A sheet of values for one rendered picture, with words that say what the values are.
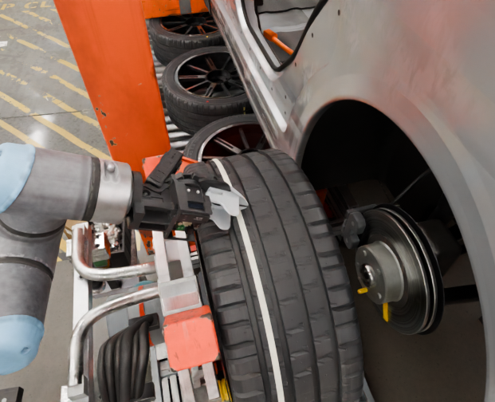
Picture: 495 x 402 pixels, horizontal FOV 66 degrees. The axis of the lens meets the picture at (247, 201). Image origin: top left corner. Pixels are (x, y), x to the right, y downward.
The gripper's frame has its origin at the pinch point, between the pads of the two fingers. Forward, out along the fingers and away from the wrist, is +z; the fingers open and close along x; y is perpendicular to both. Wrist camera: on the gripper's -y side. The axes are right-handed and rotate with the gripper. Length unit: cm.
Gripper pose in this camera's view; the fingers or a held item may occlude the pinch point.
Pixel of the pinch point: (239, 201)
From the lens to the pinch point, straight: 67.4
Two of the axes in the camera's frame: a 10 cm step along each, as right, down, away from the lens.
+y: 2.6, 7.4, -6.2
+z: 8.5, 1.3, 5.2
